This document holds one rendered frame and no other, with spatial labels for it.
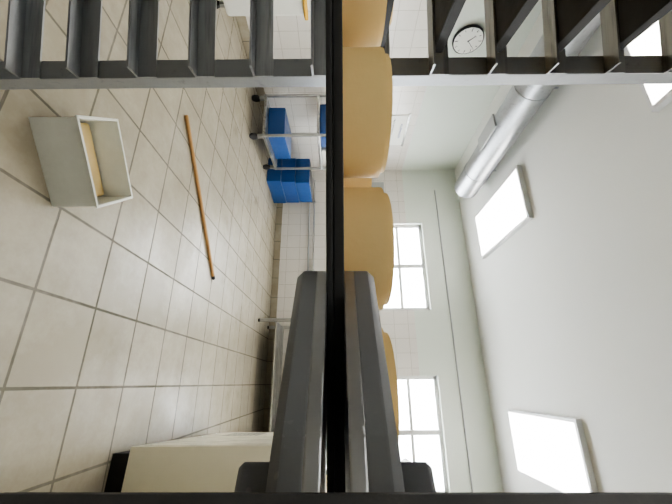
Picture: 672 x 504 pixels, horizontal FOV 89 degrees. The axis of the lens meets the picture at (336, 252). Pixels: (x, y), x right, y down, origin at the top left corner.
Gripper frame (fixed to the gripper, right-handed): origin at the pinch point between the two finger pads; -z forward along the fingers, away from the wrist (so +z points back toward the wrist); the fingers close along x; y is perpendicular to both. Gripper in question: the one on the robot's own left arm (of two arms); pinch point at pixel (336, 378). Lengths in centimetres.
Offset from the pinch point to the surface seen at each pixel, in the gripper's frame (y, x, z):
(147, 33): 0, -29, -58
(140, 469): -155, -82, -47
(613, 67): -4, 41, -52
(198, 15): 2, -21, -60
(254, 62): -3, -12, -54
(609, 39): -1, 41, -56
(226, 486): -157, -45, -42
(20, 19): 2, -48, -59
